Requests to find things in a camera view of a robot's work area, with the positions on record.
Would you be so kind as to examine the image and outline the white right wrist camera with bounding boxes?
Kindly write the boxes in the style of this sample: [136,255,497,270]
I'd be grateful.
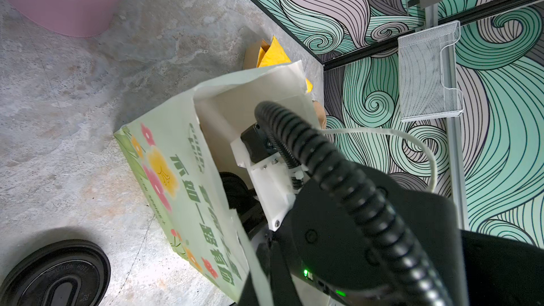
[231,123,304,231]

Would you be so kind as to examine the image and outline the aluminium wall rail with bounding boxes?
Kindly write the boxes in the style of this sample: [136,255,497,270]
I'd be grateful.
[398,0,469,230]

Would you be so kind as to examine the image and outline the black corrugated cable conduit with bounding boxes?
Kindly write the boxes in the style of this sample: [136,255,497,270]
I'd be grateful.
[254,101,453,306]

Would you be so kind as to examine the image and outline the white green paper bag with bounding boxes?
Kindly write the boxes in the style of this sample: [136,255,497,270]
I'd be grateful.
[115,62,318,300]

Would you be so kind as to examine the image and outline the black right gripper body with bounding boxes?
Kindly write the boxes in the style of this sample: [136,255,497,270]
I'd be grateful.
[257,168,469,305]

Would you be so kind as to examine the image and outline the stack of black cup lids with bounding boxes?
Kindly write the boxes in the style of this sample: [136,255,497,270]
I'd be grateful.
[1,239,111,305]

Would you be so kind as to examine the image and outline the yellow paper napkin stack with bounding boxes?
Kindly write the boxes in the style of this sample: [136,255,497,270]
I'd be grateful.
[256,36,292,67]

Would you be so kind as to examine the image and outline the black cup lid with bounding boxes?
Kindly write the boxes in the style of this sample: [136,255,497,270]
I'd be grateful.
[220,171,256,215]

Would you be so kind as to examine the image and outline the clear acrylic wall pocket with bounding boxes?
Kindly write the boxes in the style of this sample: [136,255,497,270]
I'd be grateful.
[398,21,464,123]

